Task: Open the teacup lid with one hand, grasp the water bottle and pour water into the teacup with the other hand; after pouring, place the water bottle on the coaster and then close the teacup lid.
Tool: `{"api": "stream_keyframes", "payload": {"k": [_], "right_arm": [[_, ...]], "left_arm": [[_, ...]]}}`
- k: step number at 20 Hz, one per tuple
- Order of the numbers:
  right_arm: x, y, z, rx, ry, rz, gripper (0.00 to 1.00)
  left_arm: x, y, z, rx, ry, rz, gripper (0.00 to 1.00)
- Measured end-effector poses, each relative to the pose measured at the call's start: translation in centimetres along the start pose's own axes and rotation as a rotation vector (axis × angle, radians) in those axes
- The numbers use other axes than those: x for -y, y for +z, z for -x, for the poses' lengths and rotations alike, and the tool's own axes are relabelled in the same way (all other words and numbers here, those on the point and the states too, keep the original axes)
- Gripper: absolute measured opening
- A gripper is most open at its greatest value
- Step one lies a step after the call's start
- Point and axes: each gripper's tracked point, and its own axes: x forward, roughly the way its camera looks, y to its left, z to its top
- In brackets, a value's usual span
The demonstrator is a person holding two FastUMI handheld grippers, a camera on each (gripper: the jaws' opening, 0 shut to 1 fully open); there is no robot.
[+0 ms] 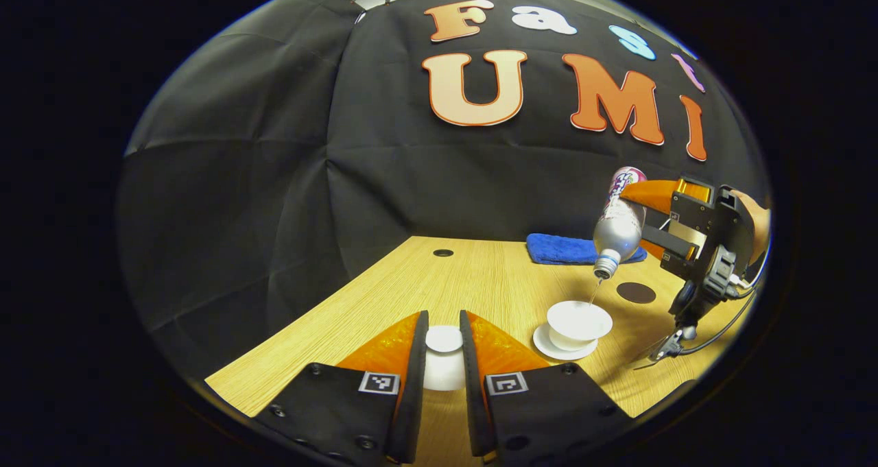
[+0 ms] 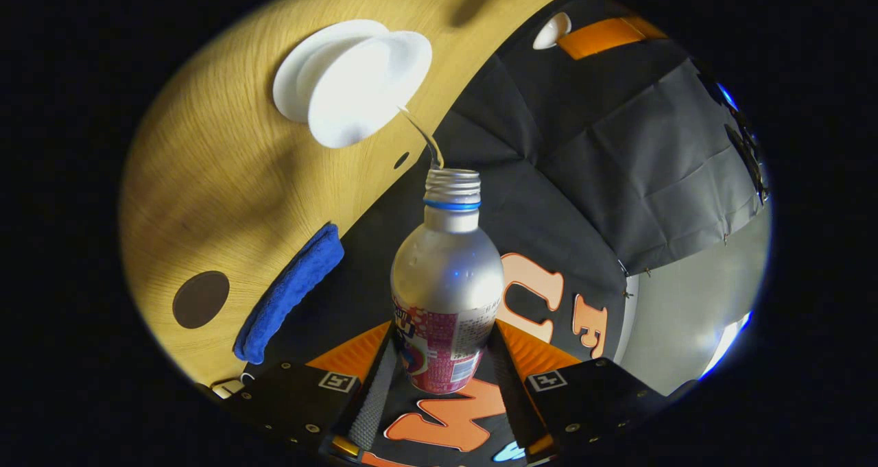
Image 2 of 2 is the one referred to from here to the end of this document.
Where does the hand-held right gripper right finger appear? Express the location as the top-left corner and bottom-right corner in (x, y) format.
(490, 319), (671, 464)

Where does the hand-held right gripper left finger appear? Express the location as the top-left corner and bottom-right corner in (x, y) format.
(225, 320), (400, 464)

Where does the silver water bottle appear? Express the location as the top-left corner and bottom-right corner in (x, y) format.
(390, 167), (507, 395)

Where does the clear water stream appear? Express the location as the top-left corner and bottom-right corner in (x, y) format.
(397, 105), (446, 170)

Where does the round dark brown coaster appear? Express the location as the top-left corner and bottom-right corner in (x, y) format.
(171, 270), (231, 330)

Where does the blue folded towel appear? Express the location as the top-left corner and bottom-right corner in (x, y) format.
(233, 222), (346, 366)

